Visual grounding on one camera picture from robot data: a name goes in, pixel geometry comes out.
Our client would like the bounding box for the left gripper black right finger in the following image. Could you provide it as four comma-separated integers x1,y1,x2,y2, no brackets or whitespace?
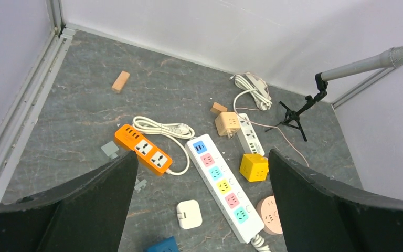
268,149,403,251

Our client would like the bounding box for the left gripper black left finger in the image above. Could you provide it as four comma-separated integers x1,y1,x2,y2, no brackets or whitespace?
0,152,139,251

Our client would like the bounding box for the pink round socket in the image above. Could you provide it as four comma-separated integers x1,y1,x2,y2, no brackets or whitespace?
256,196,283,235

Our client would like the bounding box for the white long power strip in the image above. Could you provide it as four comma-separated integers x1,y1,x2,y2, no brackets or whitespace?
185,134,264,244

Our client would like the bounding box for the yellow cube adapter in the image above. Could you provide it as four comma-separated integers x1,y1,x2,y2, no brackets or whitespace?
239,154,269,182

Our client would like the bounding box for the blue cube adapter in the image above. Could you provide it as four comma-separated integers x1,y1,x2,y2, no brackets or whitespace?
143,236,179,252

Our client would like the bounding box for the orange power strip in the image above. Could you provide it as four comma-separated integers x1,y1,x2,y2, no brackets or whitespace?
114,124,173,176

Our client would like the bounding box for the white square plug adapter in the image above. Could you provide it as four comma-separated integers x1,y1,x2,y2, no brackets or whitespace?
176,199,203,230

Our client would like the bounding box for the white green small power strip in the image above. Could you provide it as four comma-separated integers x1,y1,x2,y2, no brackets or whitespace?
237,113,265,156

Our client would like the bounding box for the orange wooden cube socket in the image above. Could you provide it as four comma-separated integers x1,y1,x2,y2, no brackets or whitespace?
215,112,241,138

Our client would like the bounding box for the black tripod microphone stand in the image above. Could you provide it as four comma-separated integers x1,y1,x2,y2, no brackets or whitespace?
275,72,328,142

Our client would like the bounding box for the small brown wooden block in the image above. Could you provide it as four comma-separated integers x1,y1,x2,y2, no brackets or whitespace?
210,102,228,115

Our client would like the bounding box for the grey handheld microphone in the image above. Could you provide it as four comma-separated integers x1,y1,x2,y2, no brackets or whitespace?
321,46,403,81

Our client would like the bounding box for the white strip cable with plug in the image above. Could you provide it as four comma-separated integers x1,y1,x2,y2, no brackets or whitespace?
249,234,272,252

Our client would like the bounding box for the orange square plug with cable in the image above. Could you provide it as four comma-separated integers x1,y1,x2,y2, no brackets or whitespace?
232,97,311,169

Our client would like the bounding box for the white coiled cable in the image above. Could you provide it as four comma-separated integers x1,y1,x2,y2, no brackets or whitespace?
132,115,196,177

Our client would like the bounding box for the white bundled cable top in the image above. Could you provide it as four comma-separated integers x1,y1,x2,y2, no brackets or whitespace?
229,71,274,112

